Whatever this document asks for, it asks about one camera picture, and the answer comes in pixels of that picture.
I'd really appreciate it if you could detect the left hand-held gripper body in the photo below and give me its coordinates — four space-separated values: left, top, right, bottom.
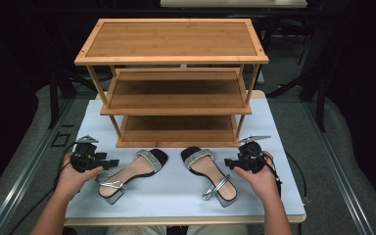
70 134 104 173

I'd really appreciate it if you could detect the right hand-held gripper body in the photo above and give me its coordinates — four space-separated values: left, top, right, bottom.
237 134 272 175

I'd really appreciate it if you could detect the black silver strappy sandal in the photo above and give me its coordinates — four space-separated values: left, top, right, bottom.
180 146 238 209
95 148 169 206

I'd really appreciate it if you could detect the three-tier wooden shoe rack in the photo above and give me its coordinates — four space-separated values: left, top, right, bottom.
73 18 270 149

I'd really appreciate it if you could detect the person's right hand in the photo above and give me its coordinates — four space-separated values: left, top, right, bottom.
234 150 281 202

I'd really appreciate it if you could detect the person's left hand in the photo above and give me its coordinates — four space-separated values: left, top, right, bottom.
56 152 104 201

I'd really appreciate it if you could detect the black metal stand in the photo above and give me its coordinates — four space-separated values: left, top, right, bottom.
314 70 328 133

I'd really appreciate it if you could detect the black square floor frame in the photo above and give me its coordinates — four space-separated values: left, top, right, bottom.
50 131 71 148

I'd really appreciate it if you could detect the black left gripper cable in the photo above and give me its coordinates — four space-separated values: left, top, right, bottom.
9 142 79 235

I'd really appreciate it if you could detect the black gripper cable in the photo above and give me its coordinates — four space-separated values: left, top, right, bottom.
9 142 79 235
283 150 311 205

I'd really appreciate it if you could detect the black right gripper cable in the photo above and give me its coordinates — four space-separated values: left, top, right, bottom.
283 150 311 205

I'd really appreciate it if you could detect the aluminium floor rail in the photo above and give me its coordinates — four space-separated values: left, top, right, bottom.
0 97 79 235
303 99 376 235

